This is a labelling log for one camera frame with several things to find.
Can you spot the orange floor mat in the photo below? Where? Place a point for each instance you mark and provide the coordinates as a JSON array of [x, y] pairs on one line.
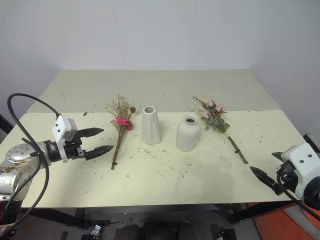
[[270, 225]]

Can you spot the tall tapered white vase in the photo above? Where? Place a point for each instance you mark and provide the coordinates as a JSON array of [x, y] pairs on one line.
[[150, 127]]

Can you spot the small metal caster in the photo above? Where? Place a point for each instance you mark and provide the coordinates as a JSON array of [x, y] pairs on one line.
[[96, 230]]

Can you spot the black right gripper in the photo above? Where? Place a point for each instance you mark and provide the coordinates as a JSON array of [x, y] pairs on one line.
[[287, 178]]

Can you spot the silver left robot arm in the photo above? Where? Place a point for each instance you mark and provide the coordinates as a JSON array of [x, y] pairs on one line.
[[20, 153]]

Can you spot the round white ceramic vase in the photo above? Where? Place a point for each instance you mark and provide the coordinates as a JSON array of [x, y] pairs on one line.
[[188, 135]]

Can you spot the black table frame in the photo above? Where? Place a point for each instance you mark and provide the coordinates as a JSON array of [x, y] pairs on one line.
[[50, 215]]

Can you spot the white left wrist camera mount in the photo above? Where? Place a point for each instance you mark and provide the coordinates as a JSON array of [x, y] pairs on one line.
[[61, 127]]

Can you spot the dried bouquet with pink gerbera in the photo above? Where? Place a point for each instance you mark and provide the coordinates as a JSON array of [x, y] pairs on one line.
[[121, 122]]

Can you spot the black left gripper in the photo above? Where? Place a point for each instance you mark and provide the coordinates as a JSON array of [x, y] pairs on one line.
[[73, 150]]

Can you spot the pink rose bouquet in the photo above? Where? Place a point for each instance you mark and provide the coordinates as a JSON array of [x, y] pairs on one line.
[[215, 117]]

